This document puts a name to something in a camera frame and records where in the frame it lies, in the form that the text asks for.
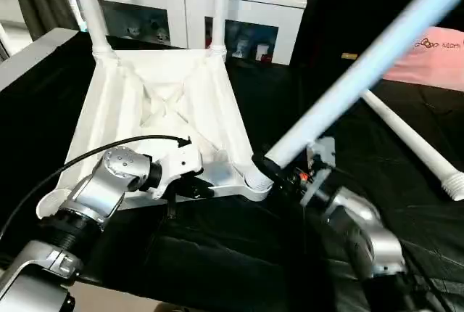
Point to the black sofa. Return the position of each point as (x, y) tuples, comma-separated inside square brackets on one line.
[(341, 7)]

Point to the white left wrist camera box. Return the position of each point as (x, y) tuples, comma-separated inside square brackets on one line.
[(177, 167)]

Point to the small yellow label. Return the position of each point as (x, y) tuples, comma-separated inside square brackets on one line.
[(349, 56)]

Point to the white plastic table leg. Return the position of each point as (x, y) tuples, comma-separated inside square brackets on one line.
[(362, 72), (87, 7), (413, 138), (219, 7)]

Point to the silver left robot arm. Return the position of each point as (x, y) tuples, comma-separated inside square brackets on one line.
[(101, 189)]

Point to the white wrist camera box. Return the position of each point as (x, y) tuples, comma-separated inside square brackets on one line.
[(322, 154), (177, 167)]

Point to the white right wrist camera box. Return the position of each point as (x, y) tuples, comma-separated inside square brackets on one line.
[(322, 154)]

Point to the black work mat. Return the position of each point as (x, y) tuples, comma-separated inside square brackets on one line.
[(217, 254)]

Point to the pink printed pillow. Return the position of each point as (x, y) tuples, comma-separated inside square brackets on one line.
[(435, 58)]

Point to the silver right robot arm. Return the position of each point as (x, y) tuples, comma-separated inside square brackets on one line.
[(362, 225)]

